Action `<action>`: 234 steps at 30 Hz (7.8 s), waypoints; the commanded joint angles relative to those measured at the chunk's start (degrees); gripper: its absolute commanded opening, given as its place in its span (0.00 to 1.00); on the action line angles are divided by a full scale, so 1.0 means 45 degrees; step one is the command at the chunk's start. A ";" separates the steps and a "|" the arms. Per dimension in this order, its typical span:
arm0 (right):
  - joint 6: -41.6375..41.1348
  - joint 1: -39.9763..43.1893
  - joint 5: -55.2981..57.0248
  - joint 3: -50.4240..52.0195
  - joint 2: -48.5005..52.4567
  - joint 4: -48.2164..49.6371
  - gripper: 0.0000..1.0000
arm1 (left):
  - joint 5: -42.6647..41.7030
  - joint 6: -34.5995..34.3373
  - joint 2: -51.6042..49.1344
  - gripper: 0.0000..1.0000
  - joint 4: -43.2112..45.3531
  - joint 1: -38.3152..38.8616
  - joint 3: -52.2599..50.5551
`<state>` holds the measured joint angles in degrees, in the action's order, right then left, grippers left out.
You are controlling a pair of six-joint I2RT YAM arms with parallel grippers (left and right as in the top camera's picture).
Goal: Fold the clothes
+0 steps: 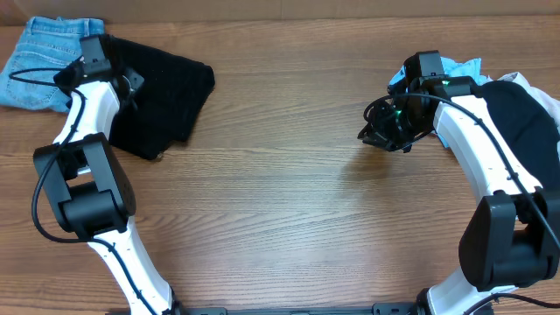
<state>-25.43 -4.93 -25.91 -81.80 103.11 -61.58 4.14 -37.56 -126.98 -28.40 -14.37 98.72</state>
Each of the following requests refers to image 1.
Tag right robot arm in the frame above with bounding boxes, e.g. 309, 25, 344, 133
359, 51, 559, 314

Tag blue denim jeans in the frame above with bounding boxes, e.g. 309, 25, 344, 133
1, 17, 105, 112

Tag white cloth garment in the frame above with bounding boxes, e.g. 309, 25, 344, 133
500, 72, 560, 129

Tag plain black cloth garment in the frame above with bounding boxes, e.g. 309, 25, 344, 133
479, 81, 559, 190

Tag light blue printed t-shirt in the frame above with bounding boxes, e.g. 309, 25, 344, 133
388, 56, 494, 149

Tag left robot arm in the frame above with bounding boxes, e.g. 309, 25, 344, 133
33, 35, 181, 314

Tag black sparkly knit garment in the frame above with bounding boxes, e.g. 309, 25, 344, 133
102, 34, 215, 160

